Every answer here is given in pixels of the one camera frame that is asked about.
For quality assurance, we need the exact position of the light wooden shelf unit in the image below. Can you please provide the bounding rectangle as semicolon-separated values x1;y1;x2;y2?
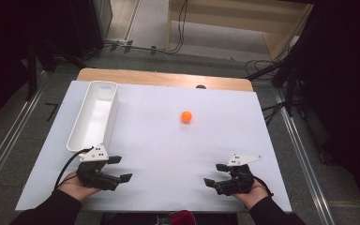
167;0;314;63

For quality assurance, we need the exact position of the orange ball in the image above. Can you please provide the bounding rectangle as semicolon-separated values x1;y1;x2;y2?
180;110;193;124

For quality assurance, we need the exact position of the black curtain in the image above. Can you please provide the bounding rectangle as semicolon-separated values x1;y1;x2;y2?
280;0;360;221

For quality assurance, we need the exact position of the wooden table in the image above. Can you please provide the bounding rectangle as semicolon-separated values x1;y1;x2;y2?
76;67;254;93

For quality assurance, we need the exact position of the black metal stand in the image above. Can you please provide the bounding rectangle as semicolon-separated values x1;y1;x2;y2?
23;39;87;101

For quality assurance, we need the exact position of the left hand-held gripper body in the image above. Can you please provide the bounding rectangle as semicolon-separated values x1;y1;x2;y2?
75;143;122;192

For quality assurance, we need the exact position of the white plastic bin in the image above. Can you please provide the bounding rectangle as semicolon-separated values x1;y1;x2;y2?
66;80;120;153

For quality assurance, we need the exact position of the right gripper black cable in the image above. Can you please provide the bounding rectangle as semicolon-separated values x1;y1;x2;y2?
252;174;275;198

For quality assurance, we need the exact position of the metal floor rail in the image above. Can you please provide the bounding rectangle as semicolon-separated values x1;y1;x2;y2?
0;70;49;195
274;89;336;225

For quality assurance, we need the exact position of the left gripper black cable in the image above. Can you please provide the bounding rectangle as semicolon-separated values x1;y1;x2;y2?
53;146;95;191

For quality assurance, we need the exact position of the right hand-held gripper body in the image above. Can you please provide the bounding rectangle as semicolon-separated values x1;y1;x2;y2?
214;153;263;197

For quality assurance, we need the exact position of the black tripod stand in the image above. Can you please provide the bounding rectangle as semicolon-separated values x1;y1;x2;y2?
246;46;308;127

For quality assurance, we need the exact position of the white table board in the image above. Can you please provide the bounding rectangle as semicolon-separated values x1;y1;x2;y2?
14;80;293;214

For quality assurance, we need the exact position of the black cabinet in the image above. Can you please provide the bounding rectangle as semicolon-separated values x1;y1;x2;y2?
67;0;113;60

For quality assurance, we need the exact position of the person's right hand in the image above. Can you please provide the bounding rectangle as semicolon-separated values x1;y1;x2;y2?
232;178;270;211

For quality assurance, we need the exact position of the power strip with plugs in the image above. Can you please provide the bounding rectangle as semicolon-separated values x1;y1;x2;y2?
104;38;134;53

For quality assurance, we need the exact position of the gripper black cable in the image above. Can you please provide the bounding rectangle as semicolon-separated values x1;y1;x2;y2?
252;174;275;198
53;146;95;191

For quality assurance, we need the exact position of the coiled black floor cable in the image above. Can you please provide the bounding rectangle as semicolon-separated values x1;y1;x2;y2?
244;58;277;80

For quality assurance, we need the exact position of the black hanging cable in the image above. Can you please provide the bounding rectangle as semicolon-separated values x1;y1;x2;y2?
168;0;189;54

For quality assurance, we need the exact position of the person's left hand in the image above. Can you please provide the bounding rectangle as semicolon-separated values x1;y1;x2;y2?
57;171;102;203

